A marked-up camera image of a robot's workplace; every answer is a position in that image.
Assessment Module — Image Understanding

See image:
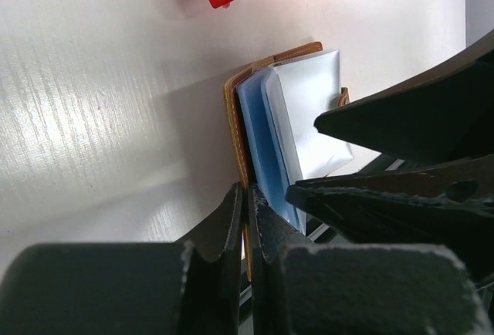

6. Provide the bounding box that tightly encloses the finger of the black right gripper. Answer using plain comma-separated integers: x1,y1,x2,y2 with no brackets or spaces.
286,157,493,281
314,32,493,164

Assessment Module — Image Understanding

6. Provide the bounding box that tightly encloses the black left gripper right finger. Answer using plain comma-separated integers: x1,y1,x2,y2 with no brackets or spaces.
248,185,492,334

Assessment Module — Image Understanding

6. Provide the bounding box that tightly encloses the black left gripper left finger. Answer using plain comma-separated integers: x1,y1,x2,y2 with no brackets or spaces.
1,184,243,334

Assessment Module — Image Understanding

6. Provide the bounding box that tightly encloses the brown leather card holder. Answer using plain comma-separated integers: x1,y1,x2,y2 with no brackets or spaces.
223,41,355,283

